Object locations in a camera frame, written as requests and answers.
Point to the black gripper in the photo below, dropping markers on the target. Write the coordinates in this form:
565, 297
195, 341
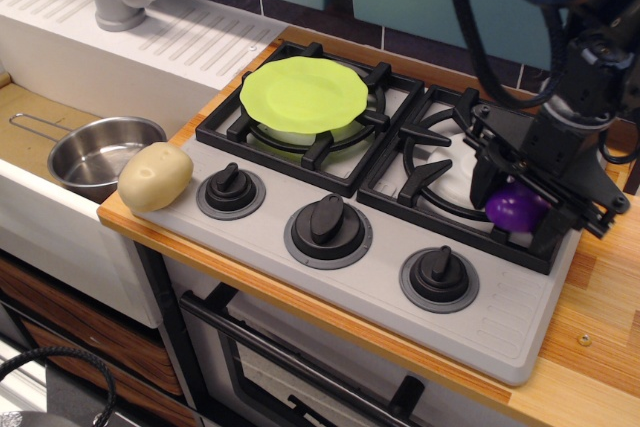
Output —
559, 161

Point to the purple toy eggplant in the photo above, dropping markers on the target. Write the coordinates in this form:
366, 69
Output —
516, 208

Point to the beige toy potato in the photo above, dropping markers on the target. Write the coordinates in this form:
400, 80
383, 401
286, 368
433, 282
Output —
155, 177

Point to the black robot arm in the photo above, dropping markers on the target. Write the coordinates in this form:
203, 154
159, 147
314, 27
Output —
594, 68

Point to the lime green plate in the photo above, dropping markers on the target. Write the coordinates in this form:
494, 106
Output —
304, 95

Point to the small steel pot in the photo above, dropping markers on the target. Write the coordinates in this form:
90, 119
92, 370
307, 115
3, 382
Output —
88, 160

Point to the white toy sink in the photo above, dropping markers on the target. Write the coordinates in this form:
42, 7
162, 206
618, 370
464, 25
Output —
165, 70

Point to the right black burner grate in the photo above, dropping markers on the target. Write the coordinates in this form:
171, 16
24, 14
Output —
399, 183

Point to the right white burner cap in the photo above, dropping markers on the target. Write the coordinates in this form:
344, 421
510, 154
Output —
455, 184

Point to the right black stove knob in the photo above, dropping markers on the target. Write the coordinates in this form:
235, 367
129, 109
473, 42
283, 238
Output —
439, 280

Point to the black stove knob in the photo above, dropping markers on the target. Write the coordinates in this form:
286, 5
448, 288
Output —
231, 193
328, 234
439, 280

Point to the grey toy stove top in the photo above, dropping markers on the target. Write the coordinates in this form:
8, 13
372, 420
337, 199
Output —
499, 334

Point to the middle black stove knob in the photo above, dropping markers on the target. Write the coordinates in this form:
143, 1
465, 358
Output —
328, 234

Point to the left black stove knob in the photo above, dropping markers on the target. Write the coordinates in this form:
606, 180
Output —
231, 193

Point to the toy oven door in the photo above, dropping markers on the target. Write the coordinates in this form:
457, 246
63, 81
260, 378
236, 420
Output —
282, 371

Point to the lower wooden drawer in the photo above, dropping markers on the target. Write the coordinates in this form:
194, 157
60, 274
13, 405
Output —
143, 400

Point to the wooden drawer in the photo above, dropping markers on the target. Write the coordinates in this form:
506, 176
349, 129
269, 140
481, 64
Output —
143, 400
124, 340

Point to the upper wooden drawer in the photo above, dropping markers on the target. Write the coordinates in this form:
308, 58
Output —
124, 340

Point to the black oven door handle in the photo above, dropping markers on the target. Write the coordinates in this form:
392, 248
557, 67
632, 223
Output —
394, 414

